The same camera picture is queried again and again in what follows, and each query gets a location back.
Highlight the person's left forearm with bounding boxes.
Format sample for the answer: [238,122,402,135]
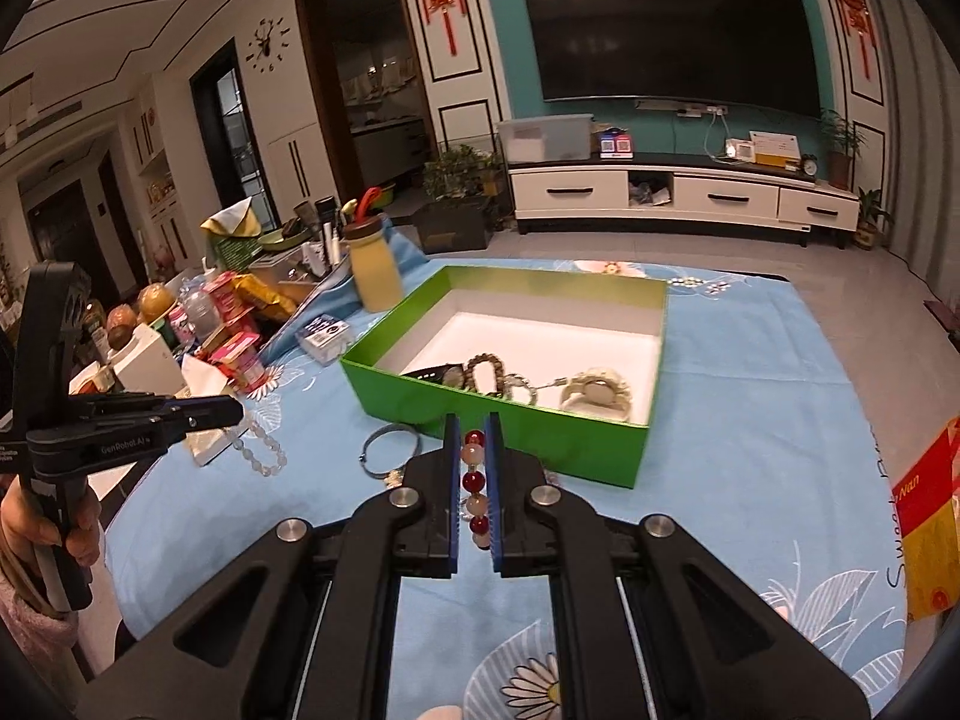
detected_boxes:
[0,540,76,691]

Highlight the clear plastic bottle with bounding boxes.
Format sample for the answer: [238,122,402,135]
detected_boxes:
[180,285,218,338]

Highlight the white tv cabinet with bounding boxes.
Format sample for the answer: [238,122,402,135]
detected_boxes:
[506,152,861,248]

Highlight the black wristwatch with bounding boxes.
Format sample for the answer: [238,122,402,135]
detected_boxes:
[401,364,466,389]

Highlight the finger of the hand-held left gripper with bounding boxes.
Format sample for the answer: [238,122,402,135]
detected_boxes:
[161,420,227,454]
[172,396,245,425]

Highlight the translucent storage bin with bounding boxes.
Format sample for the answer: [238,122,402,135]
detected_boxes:
[496,114,595,164]

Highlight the tall potted plant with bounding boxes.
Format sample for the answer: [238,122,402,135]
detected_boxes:
[817,109,867,192]

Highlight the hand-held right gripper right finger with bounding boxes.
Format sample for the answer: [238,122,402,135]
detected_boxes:
[484,411,875,720]

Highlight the dark metal bangle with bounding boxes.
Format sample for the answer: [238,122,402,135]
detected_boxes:
[360,424,419,479]

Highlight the white wristwatch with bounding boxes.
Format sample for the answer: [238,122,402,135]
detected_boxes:
[559,366,635,415]

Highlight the clear bead bracelet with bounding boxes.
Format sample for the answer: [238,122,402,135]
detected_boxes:
[225,412,288,477]

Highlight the blue floral tablecloth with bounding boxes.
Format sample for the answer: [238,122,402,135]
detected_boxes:
[105,255,927,720]

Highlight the yellow snack bag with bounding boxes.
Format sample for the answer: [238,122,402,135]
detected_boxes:
[232,274,301,323]

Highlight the wall clock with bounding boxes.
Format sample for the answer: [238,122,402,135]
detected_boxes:
[246,15,292,76]

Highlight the tissue pack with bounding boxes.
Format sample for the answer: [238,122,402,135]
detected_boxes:
[180,356,248,466]

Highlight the yellow round fruit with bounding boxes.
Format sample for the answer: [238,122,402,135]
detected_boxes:
[137,283,175,323]

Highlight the person's left hand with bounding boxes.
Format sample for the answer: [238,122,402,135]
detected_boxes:
[0,474,104,568]

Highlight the yellow and white box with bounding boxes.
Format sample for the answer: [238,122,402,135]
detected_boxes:
[750,131,800,168]

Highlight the planter box with plants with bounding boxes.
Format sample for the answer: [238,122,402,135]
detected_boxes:
[411,144,507,256]

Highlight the flat screen television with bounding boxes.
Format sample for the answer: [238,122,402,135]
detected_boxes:
[515,0,824,119]

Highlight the brown bead bracelet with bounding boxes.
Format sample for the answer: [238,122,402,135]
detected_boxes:
[463,352,539,406]

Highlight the yellow bottle with red handle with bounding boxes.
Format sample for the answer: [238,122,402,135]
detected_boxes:
[341,187,406,314]

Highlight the white cardboard box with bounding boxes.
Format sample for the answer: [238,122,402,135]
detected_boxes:
[112,324,188,395]

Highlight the clear plastic box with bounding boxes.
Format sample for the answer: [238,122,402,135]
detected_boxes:
[298,313,352,366]

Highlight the green cardboard box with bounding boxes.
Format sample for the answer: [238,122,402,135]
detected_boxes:
[339,265,668,490]

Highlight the red and yellow shopping bag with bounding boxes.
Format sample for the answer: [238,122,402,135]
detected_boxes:
[892,416,960,623]

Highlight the tray of cosmetics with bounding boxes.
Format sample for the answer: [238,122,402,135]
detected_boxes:
[259,199,350,286]

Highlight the pink carton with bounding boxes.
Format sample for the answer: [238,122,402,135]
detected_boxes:
[202,272,260,331]
[206,334,271,391]

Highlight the red and white bead bracelet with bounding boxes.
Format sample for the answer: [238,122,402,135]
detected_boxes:
[461,429,492,548]

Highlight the green packet with yellow cloth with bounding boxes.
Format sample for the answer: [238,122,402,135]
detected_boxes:
[199,196,263,271]

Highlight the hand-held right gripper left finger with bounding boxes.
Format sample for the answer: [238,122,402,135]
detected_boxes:
[75,412,462,720]

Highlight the small potted plant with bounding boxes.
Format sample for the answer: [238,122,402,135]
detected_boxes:
[855,187,897,252]

